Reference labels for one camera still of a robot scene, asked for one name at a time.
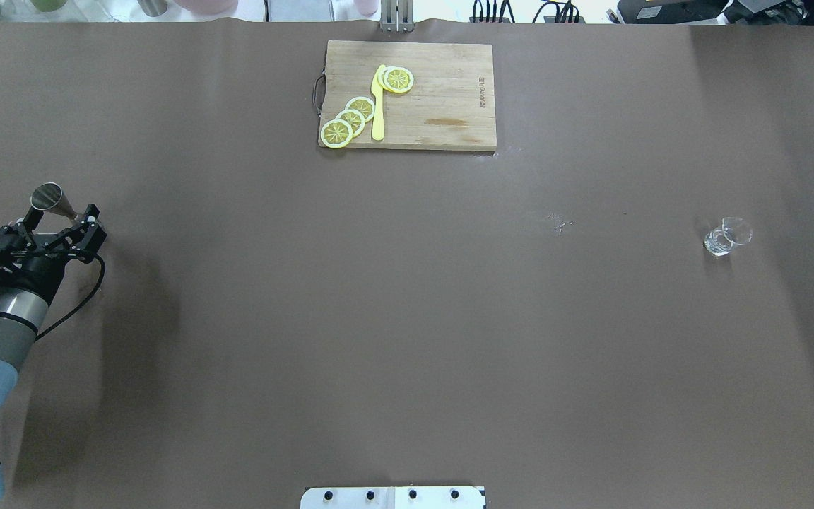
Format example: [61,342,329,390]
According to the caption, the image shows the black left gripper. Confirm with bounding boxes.
[0,204,107,302]

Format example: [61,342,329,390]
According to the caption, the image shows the steel double jigger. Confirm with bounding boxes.
[31,182,86,223]

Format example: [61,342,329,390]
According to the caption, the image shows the small clear glass cup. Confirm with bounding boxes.
[703,216,755,257]

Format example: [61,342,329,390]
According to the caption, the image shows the pink cup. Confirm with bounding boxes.
[353,0,381,18]

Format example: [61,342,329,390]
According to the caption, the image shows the pink bowl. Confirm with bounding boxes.
[174,0,239,16]

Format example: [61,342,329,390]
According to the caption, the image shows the lemon slice middle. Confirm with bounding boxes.
[335,107,366,139]

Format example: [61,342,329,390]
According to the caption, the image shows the lemon slice upper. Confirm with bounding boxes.
[346,96,376,122]

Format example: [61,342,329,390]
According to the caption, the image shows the yellow plastic knife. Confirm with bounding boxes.
[370,64,387,141]

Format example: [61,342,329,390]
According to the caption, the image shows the lemon slice on knife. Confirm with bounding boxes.
[376,66,415,94]

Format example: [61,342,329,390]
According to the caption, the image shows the wooden cutting board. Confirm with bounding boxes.
[319,40,497,153]

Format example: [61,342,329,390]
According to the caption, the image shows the black power adapter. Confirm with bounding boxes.
[616,1,729,25]

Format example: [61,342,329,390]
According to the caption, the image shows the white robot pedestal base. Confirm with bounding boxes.
[300,486,488,508]

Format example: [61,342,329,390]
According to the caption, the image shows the aluminium frame post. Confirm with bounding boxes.
[379,0,415,33]

